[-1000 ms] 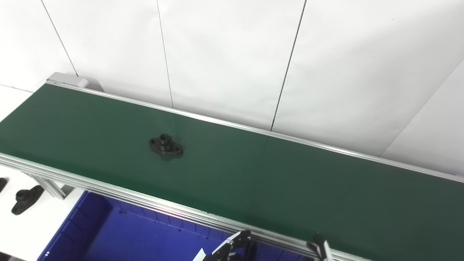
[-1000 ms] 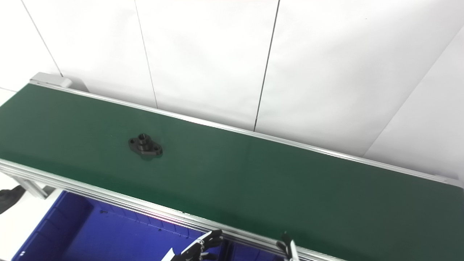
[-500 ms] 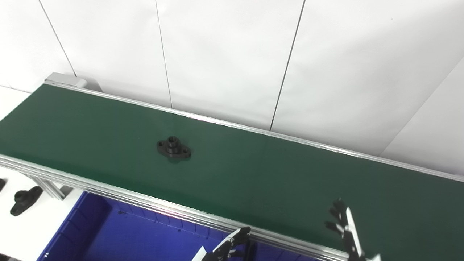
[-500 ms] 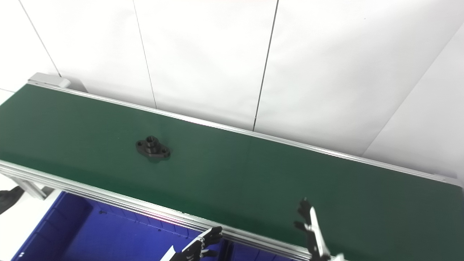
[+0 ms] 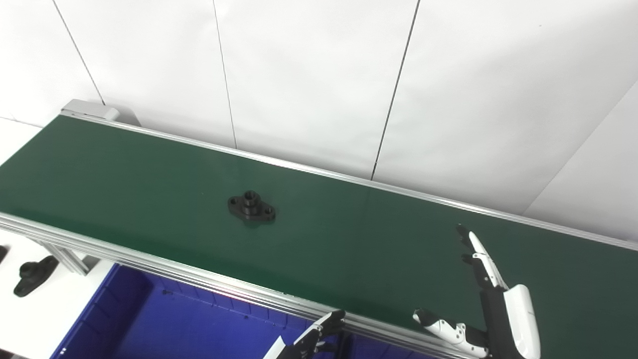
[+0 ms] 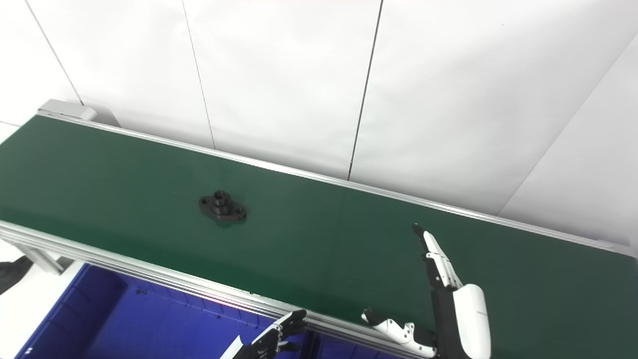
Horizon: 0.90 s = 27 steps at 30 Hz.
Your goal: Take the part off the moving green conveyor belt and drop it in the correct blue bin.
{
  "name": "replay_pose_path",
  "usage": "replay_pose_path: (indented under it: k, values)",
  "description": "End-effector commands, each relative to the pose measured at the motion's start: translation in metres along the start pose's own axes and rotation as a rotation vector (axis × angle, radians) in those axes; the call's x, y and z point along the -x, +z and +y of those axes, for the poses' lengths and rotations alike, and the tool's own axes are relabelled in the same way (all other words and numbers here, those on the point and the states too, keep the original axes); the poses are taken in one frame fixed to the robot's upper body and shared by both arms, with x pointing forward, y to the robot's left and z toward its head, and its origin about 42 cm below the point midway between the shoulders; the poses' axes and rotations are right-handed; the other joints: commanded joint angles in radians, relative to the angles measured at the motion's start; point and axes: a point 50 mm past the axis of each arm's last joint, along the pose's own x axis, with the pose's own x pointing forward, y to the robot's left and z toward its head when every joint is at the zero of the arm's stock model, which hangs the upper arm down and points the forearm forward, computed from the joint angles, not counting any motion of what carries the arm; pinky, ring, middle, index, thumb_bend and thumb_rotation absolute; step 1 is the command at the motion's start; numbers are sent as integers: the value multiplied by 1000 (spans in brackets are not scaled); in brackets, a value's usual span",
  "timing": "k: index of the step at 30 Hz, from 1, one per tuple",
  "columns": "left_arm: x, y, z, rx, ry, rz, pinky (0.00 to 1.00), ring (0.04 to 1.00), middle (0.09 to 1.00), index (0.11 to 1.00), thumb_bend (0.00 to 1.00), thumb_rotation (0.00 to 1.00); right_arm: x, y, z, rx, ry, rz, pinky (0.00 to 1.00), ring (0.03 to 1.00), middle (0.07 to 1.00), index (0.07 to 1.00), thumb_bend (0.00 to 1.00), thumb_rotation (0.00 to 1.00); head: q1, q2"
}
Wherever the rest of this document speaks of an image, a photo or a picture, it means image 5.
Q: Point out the green conveyor belt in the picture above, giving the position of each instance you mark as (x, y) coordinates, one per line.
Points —
(398, 234)
(199, 280)

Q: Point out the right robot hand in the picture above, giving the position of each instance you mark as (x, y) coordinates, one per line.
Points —
(513, 319)

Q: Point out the black machined part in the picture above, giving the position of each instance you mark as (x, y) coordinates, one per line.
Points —
(32, 274)

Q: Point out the blue plastic bin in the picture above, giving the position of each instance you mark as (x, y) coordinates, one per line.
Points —
(379, 350)
(174, 329)

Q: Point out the black flange part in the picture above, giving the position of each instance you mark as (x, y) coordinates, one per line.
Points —
(251, 207)

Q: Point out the grey conveyor end housing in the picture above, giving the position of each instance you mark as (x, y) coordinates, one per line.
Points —
(89, 108)

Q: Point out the aluminium conveyor leg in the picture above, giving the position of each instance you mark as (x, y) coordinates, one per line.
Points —
(65, 257)

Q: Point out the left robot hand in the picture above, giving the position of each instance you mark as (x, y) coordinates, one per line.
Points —
(309, 339)

